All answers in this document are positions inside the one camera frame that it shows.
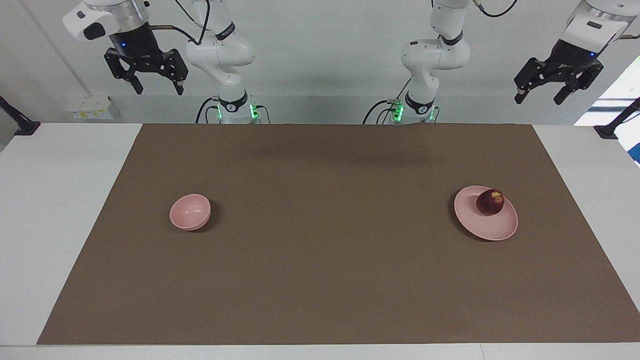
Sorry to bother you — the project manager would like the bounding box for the white wall socket box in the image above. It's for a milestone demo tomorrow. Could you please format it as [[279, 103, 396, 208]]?
[[65, 96, 121, 121]]

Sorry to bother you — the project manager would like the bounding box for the dark red apple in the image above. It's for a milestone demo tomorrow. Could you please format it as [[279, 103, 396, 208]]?
[[476, 188, 505, 217]]

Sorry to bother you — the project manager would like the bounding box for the pink bowl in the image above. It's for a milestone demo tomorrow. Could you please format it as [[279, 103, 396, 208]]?
[[169, 194, 212, 231]]

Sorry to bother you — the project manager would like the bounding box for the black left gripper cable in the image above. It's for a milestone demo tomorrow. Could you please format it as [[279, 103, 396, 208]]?
[[472, 0, 640, 40]]

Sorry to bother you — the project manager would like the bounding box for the black clamp mount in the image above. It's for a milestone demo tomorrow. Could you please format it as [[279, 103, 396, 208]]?
[[594, 97, 640, 140], [0, 96, 41, 137]]

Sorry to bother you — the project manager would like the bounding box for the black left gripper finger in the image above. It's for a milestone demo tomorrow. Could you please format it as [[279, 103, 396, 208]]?
[[554, 62, 604, 105], [514, 58, 547, 104]]

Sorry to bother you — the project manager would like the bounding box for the brown table mat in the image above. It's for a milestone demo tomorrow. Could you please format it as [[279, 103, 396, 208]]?
[[36, 123, 640, 346]]

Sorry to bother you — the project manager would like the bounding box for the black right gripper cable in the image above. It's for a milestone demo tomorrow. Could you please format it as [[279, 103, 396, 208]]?
[[150, 0, 212, 47]]

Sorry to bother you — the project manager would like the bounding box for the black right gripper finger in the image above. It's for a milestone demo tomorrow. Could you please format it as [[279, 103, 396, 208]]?
[[162, 48, 189, 96], [104, 48, 145, 95]]

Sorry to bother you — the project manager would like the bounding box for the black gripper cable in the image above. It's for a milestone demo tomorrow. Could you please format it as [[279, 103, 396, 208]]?
[[150, 0, 212, 47], [472, 0, 640, 40]]

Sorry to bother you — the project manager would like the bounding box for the pink plate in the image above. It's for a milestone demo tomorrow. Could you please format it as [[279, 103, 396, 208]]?
[[454, 185, 519, 242]]

